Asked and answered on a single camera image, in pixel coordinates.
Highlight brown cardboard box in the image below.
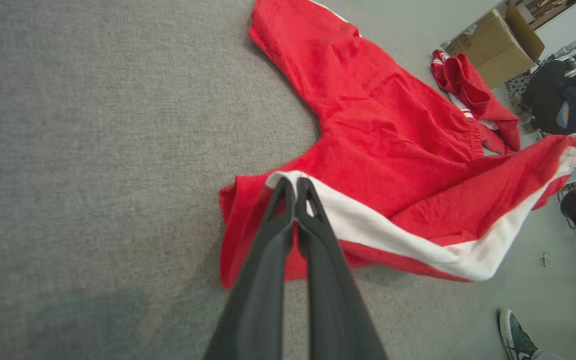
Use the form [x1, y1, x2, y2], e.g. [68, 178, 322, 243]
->
[445, 2, 547, 90]

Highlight dark green sneaker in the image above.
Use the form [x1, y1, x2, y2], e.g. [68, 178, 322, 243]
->
[498, 308, 540, 360]

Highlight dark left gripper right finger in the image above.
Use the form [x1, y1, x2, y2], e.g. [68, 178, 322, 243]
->
[295, 177, 390, 360]

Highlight person in black hoodie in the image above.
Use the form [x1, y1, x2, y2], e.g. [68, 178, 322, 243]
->
[520, 59, 576, 136]

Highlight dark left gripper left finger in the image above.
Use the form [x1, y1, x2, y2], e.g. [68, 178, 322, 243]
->
[202, 176, 297, 360]

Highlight red Bulls 23 shorts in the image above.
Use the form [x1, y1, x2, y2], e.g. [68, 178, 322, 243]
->
[218, 0, 576, 290]

